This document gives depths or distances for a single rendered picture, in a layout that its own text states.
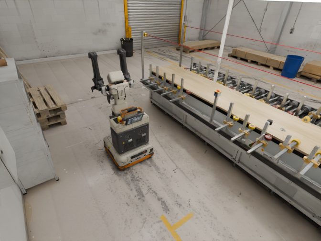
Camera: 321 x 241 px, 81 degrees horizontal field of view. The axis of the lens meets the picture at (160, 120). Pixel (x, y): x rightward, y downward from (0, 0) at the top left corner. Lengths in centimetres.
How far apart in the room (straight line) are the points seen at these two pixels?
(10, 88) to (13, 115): 31
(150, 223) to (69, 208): 106
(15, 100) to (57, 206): 140
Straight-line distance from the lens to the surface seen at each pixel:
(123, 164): 295
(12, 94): 246
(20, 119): 259
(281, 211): 316
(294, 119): 328
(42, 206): 305
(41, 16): 874
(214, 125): 294
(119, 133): 268
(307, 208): 313
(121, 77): 279
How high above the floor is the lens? 230
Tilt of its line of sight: 34 degrees down
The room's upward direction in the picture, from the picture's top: 2 degrees clockwise
